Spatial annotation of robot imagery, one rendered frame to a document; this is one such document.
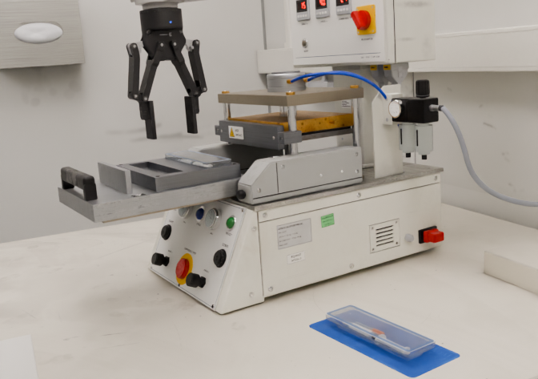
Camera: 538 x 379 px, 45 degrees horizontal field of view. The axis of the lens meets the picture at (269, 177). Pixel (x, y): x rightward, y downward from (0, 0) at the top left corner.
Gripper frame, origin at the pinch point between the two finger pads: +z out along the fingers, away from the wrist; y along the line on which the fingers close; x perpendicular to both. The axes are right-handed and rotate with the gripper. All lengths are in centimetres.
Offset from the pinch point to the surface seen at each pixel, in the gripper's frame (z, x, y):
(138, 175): 8.7, 2.0, 8.3
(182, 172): 8.0, 9.7, 3.3
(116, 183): 9.4, 2.4, 12.6
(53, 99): 1, -145, -18
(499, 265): 30, 38, -45
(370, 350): 32, 43, -8
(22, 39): -22, -134, -7
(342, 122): 3.3, 11.3, -31.5
